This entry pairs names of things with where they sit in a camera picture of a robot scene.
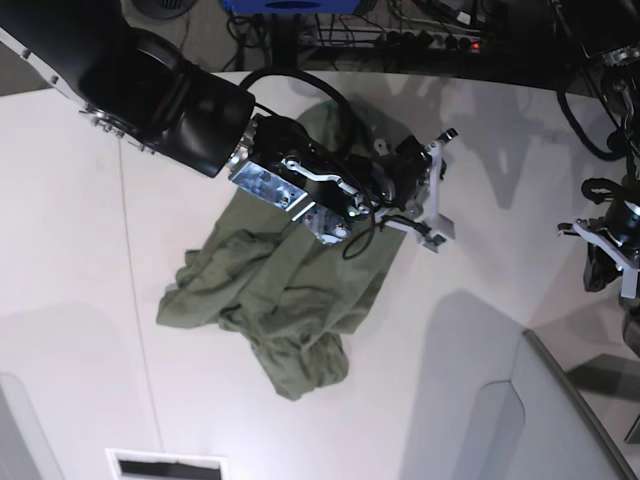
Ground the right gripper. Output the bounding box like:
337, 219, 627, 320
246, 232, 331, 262
372, 135, 433, 218

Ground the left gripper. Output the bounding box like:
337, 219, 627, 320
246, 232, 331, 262
582, 177, 639, 292

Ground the green t-shirt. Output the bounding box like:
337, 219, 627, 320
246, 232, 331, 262
154, 99, 409, 401

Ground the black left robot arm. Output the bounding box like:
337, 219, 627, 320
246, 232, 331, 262
550, 1, 639, 299

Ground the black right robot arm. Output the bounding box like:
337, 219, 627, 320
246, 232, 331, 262
1, 1, 438, 244

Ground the metal cylinder fixture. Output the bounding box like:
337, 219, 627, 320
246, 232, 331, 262
620, 298, 640, 357

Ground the black power strip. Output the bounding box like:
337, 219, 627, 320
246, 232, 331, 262
384, 30, 483, 54

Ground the blue box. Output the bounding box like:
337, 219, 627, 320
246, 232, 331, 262
223, 0, 359, 15

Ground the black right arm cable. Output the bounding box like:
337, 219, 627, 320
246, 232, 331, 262
239, 67, 386, 261

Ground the black table leg post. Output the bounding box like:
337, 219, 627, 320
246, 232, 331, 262
269, 14, 301, 67

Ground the grey metal rail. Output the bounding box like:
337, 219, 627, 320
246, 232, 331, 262
511, 330, 637, 479

